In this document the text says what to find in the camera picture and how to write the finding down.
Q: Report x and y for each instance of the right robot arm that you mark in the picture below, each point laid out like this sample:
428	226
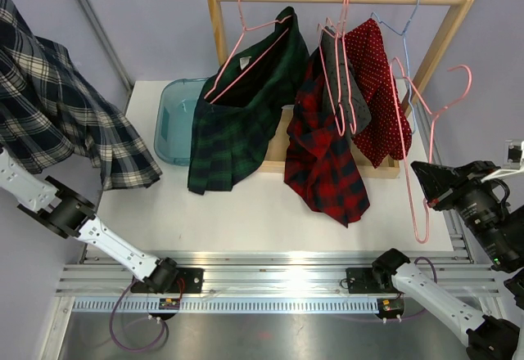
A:
483	336

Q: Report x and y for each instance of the pink wire hanger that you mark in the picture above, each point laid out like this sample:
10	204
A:
435	115

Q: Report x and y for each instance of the left black mount plate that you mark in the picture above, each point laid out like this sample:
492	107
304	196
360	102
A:
185	280

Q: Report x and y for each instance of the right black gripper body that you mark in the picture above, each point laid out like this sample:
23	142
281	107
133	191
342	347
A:
472	197

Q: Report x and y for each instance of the grey dotted skirt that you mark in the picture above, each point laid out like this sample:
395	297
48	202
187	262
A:
362	112

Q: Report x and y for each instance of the red polka dot skirt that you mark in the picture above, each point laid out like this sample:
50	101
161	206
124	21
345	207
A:
388	134

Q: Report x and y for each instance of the red plaid skirt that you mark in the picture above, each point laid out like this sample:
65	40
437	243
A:
319	166

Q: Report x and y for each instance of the navy white plaid skirt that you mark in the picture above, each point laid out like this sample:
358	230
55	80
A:
49	112

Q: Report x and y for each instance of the right black mount plate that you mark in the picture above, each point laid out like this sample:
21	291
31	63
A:
364	281

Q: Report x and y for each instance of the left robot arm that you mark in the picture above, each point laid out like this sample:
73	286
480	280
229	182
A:
67	214

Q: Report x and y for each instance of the blue wire hanger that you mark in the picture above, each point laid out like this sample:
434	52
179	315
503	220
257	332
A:
403	35

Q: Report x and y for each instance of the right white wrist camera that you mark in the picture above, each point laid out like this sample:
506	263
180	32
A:
513	161

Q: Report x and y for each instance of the wooden clothes rack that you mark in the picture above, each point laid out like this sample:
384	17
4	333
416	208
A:
389	168

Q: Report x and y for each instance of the black mount plate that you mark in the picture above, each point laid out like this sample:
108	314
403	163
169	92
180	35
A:
185	280
364	281

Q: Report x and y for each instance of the pink hanger pair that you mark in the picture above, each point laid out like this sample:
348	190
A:
341	59

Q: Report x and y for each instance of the green plaid skirt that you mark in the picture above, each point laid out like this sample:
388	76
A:
240	107

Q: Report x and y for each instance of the blue plastic basin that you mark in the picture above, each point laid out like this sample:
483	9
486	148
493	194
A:
173	134

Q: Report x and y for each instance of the aluminium rail base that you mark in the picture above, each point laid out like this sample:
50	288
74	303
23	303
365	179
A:
261	240

